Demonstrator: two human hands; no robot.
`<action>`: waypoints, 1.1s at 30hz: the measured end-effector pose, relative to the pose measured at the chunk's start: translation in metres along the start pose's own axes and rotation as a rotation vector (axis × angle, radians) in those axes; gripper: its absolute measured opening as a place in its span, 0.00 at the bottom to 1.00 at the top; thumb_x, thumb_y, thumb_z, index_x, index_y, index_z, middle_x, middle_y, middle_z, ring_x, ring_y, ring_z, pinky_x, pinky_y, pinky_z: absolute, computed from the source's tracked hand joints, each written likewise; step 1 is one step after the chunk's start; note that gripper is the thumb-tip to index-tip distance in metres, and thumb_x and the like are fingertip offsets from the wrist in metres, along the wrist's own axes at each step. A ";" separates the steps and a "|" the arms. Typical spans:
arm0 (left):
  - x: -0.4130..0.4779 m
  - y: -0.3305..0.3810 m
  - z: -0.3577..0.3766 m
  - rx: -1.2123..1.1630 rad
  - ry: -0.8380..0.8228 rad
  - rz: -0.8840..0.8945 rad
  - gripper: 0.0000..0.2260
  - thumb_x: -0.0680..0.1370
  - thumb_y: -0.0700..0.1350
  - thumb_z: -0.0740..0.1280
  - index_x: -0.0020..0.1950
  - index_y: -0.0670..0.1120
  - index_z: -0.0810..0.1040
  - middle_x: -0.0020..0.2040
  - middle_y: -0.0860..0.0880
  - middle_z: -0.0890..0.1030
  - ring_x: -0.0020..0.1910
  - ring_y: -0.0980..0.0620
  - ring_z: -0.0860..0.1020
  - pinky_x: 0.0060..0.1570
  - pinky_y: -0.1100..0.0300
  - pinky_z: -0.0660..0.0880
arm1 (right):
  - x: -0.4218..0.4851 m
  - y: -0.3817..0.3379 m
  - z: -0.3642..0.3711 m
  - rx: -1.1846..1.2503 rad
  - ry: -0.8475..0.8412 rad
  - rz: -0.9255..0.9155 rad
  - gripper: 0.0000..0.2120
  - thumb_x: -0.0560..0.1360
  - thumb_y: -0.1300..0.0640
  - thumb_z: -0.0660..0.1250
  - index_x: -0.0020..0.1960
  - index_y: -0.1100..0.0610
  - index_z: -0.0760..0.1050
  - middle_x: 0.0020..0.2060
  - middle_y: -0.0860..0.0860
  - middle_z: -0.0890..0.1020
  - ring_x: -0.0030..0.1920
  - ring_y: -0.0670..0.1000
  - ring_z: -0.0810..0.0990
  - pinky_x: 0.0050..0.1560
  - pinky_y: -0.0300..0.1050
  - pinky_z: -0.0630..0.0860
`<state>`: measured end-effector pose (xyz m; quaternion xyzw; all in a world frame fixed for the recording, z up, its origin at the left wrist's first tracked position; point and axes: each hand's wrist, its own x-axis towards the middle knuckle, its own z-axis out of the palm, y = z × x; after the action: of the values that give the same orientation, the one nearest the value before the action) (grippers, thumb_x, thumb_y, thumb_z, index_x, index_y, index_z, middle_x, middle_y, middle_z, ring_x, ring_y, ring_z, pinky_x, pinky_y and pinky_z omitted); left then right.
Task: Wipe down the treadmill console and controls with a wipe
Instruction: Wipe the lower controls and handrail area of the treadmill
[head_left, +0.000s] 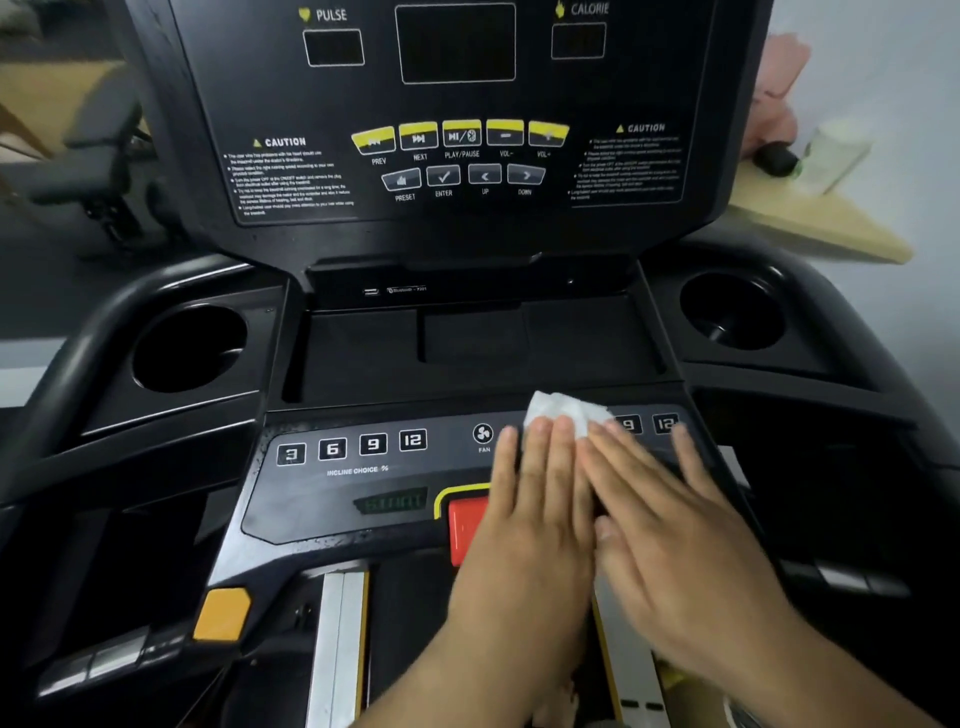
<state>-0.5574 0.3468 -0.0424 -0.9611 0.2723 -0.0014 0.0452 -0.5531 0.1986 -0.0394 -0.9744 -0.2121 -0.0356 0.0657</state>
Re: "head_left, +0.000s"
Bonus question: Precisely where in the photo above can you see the person's right hand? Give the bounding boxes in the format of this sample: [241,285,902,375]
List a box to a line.
[575,419,796,676]

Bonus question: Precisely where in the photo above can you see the person's left hand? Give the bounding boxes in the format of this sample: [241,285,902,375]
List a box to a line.
[446,416,598,661]

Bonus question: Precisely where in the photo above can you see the white wet wipe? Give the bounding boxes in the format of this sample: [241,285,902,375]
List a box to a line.
[522,389,616,440]

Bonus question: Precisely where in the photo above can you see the grey treadmill keypad control panel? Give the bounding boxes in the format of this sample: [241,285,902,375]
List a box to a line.
[206,404,751,586]

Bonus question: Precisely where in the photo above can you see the pink wipes packet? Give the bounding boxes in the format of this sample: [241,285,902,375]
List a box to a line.
[742,33,813,159]

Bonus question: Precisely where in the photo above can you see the black treadmill console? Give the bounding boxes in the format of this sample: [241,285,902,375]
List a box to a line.
[104,0,774,279]
[0,224,960,728]

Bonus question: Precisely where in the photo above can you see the red emergency stop button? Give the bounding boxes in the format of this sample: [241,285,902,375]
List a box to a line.
[433,483,493,568]

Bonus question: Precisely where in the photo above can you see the light wooden corner shelf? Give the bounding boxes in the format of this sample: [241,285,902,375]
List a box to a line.
[723,161,915,265]

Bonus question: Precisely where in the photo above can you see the small black case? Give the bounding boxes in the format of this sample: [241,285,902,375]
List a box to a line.
[753,140,802,179]

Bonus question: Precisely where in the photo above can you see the white paper cup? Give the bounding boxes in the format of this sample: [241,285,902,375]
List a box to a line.
[794,119,875,196]

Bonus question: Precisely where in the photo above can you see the black weight bench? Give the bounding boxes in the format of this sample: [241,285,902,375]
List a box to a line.
[29,74,163,249]

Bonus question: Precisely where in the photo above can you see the black handle silver grip sensors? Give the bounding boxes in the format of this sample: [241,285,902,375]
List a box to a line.
[779,558,913,601]
[37,626,189,699]

